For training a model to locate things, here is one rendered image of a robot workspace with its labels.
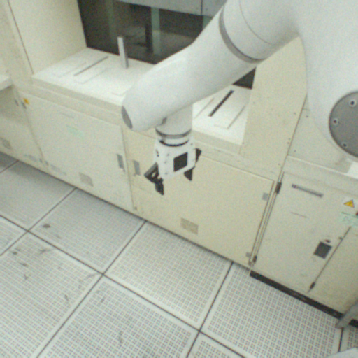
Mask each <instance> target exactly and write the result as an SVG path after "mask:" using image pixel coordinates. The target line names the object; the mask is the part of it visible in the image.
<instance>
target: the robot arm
mask: <svg viewBox="0 0 358 358"><path fill-rule="evenodd" d="M299 36H300V38H301V42H302V45H303V51H304V57H305V65H306V86H307V95H308V103H309V107H310V112H311V115H312V117H313V120H314V122H315V124H316V125H317V127H318V129H319V130H320V132H321V133H322V135H323V136H324V137H325V138H326V139H327V141H329V142H330V144H331V145H332V146H334V147H335V148H336V149H337V150H338V151H340V152H341V153H343V155H345V156H346V157H347V158H348V159H351V160H352V161H354V162H357V163H358V0H227V2H226V3H225V5H223V7H222V8H221V9H220V11H219V12H217V14H216V16H215V17H214V18H213V19H212V20H211V21H210V23H209V25H208V26H207V27H206V28H205V29H204V30H203V31H202V32H201V33H200V35H199V37H198V38H197V39H196V40H195V42H193V43H192V44H191V45H189V46H188V47H187V48H186V49H184V50H182V51H181V52H179V53H176V54H174V55H172V56H170V57H169V58H167V59H165V60H164V61H163V62H160V63H158V64H156V65H155V66H154V67H152V68H151V69H150V70H148V71H146V72H145V73H144V74H143V75H142V76H141V77H140V78H139V79H138V80H137V81H136V82H135V83H134V84H133V85H132V87H130V88H129V91H128V92H127V94H126V95H125V97H124V99H123V102H122V109H121V114H122V119H123V121H124V123H125V124H126V126H127V127H128V128H129V129H131V130H133V131H147V130H149V129H152V128H155V134H156V135H157V138H156V139H155V146H154V155H153V162H154V164H153V165H152V166H151V168H150V169H149V170H148V171H147V172H146V173H144V174H143V176H144V177H146V178H147V179H148V180H149V181H150V182H152V183H154V184H155V191H156V192H157V193H158V192H159V193H160V194H161V195H162V196H163V195H164V184H163V181H164V180H167V179H169V178H172V177H174V176H176V175H178V174H181V173H183V172H184V176H185V177H186V178H187V179H188V180H189V181H191V180H192V174H193V169H194V168H195V164H196V163H197V162H198V160H199V157H200V156H201V153H202V151H201V149H200V148H196V147H195V146H194V139H193V135H192V113H193V104H194V103H196V102H197V101H200V100H202V99H205V98H206V97H209V96H212V95H214V94H216V93H218V92H220V91H222V89H224V88H226V87H228V86H230V85H231V84H232V83H234V82H235V81H237V80H239V79H240V78H241V77H242V76H244V75H245V74H246V73H248V72H249V71H251V70H253V69H254V68H255V67H257V65H259V64H260V63H262V62H264V61H265V60H266V59H268V58H269V57H270V56H272V55H273V54H275V53H276V52H277V51H279V50H280V49H281V48H283V47H284V46H286V45H288V44H289V42H291V41H293V40H294V39H295V38H297V37H299ZM154 173H155V174H154ZM153 174H154V175H153ZM152 175H153V176H152ZM159 175H160V178H158V176H159Z"/></svg>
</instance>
